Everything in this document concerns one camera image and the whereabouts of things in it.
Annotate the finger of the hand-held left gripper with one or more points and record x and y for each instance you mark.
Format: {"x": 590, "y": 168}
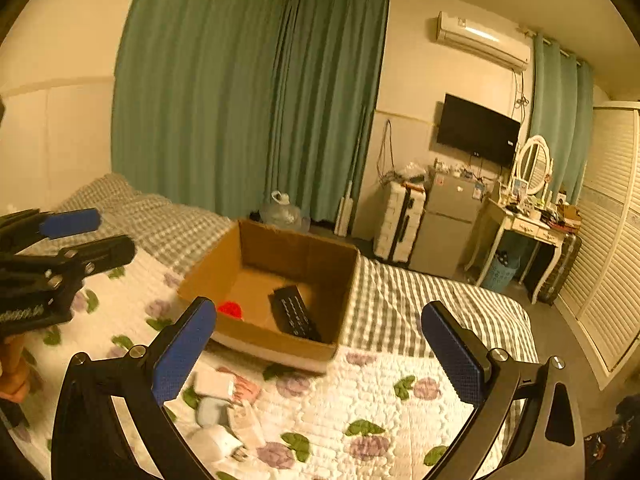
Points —
{"x": 70, "y": 222}
{"x": 102, "y": 254}

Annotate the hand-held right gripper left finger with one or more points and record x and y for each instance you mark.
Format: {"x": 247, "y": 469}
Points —
{"x": 184, "y": 352}

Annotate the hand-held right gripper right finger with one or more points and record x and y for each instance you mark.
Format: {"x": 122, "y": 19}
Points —
{"x": 456, "y": 357}

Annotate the white square charger box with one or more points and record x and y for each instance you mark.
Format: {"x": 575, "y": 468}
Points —
{"x": 212, "y": 385}

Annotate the grey-white charger adapter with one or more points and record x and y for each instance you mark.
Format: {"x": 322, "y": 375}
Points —
{"x": 210, "y": 411}

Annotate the white plug adapter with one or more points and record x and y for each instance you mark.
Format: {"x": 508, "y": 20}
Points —
{"x": 215, "y": 442}

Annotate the brown cardboard box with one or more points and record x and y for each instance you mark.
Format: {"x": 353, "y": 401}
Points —
{"x": 305, "y": 260}

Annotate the person's left hand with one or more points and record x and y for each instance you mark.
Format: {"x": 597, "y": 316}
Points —
{"x": 14, "y": 374}

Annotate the small red object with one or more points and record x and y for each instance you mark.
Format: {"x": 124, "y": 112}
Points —
{"x": 231, "y": 309}

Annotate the grey checked bedsheet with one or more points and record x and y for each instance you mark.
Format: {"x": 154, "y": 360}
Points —
{"x": 400, "y": 300}

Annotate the blue waste bin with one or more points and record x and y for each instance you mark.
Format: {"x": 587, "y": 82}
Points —
{"x": 500, "y": 275}

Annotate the black remote control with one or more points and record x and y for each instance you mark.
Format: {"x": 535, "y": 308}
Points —
{"x": 295, "y": 312}

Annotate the small grey fridge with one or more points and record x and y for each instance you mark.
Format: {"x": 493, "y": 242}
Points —
{"x": 445, "y": 230}

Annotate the dark suitcase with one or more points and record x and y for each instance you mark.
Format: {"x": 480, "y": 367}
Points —
{"x": 562, "y": 270}

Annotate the white suitcase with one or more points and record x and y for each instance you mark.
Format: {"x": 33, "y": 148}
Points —
{"x": 390, "y": 225}

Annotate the white dressing table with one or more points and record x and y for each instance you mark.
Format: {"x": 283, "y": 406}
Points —
{"x": 505, "y": 215}

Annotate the clear plastic water jug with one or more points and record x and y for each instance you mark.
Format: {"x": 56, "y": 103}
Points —
{"x": 282, "y": 215}

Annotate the dark cloth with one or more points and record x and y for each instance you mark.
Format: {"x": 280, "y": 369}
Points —
{"x": 615, "y": 435}

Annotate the white mop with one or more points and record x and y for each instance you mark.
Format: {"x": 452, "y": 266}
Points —
{"x": 342, "y": 215}

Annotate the wide green curtain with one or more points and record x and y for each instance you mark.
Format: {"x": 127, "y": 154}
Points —
{"x": 200, "y": 85}

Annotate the white louvered wardrobe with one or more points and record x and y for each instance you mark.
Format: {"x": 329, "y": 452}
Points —
{"x": 610, "y": 235}

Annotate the white oval vanity mirror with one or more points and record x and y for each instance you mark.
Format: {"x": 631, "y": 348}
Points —
{"x": 532, "y": 165}

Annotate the green curtain with eyelets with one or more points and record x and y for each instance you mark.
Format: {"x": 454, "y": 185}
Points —
{"x": 560, "y": 125}

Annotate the narrow green curtain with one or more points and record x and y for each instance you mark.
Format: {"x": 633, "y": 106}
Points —
{"x": 330, "y": 110}

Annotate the white air conditioner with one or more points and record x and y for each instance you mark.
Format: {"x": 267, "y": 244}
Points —
{"x": 480, "y": 37}

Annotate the black wall television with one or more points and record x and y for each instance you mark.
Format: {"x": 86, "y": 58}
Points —
{"x": 475, "y": 127}

